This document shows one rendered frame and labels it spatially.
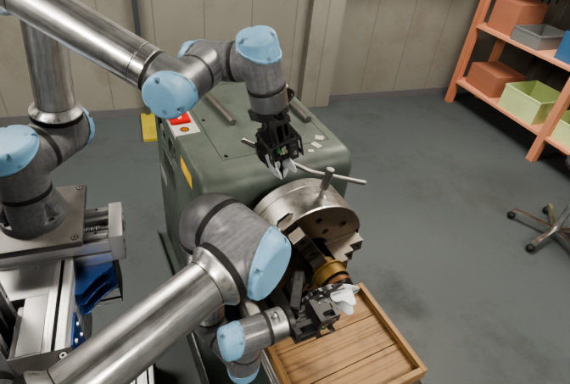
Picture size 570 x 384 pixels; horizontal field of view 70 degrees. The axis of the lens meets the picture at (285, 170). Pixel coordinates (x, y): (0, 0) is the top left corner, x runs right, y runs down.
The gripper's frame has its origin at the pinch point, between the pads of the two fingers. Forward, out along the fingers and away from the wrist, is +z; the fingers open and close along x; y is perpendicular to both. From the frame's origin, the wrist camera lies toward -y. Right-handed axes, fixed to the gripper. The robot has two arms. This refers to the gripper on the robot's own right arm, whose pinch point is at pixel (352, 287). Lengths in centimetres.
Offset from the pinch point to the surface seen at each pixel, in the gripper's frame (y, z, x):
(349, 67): -268, 186, -73
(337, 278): -2.0, -4.0, 3.2
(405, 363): 14.7, 11.8, -19.9
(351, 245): -11.1, 6.4, 1.8
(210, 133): -54, -20, 17
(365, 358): 9.5, 2.3, -19.9
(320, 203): -16.5, -2.8, 15.4
